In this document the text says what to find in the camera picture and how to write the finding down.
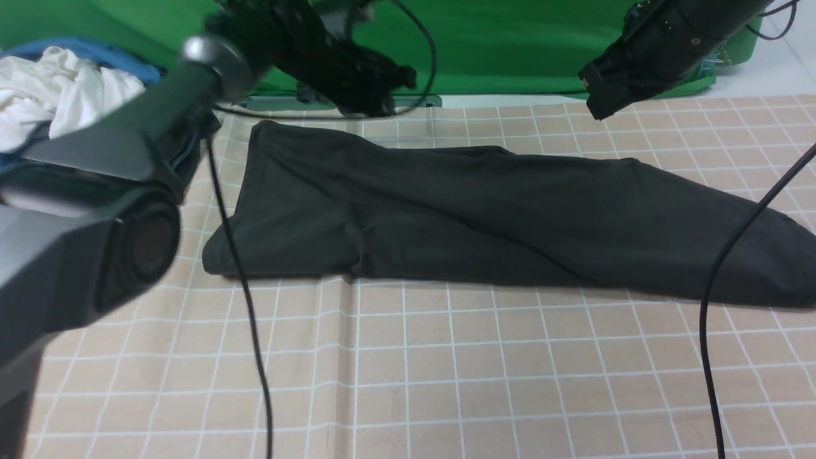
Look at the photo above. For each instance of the beige checkered tablecloth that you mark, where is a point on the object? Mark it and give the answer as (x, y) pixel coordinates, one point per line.
(399, 369)

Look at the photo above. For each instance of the green backdrop cloth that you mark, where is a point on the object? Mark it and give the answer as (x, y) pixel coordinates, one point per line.
(483, 47)

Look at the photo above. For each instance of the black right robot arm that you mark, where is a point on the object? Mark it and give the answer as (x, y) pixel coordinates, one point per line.
(661, 43)

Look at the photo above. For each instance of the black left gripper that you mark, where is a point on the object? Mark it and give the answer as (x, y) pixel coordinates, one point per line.
(312, 44)

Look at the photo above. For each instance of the dark teal crumpled shirt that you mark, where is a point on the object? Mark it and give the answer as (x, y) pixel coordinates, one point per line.
(124, 150)

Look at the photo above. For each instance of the green metal bar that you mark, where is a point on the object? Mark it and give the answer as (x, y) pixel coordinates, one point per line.
(291, 103)

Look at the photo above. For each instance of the white crumpled shirt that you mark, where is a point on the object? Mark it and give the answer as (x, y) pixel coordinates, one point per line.
(61, 90)

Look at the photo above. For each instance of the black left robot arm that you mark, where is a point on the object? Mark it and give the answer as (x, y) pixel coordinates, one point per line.
(91, 220)

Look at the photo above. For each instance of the blue binder clip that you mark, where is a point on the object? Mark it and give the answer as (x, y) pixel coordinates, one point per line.
(710, 64)

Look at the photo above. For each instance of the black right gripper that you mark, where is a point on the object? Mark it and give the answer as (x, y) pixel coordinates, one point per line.
(661, 44)

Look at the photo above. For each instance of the dark gray long-sleeved shirt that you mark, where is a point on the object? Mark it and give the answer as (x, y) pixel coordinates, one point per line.
(317, 202)

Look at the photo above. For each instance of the blue crumpled garment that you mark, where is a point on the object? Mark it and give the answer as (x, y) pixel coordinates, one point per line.
(106, 55)

